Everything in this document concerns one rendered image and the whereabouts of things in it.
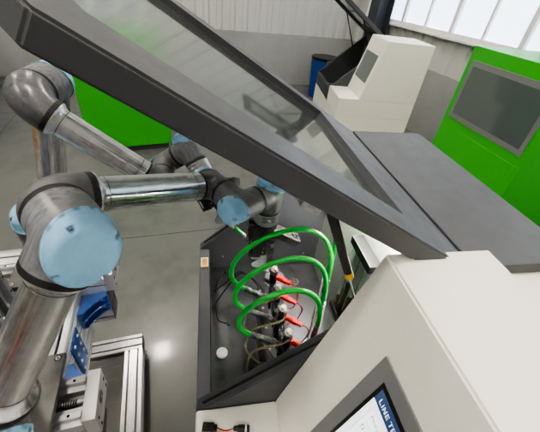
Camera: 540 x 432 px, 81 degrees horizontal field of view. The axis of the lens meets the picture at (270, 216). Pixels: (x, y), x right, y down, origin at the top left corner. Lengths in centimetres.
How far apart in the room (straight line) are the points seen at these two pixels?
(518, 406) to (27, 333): 71
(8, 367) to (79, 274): 22
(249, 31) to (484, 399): 727
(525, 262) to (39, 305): 93
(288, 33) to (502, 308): 736
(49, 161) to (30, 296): 67
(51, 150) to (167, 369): 144
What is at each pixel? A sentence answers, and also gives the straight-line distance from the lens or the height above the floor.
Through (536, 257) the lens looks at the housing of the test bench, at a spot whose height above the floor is 150.
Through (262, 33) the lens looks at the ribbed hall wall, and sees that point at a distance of 753.
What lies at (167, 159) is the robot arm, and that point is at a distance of 111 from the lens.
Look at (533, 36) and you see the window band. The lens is 525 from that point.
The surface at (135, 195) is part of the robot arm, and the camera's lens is 74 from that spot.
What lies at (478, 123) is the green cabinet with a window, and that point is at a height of 105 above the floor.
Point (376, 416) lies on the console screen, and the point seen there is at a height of 137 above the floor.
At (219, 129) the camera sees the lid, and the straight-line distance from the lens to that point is 38.
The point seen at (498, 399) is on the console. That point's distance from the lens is 52.
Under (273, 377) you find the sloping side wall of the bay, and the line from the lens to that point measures 90.
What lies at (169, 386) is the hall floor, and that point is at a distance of 214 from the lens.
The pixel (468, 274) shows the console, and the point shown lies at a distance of 66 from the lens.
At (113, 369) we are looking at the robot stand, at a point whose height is 21.
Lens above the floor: 193
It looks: 37 degrees down
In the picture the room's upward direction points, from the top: 7 degrees clockwise
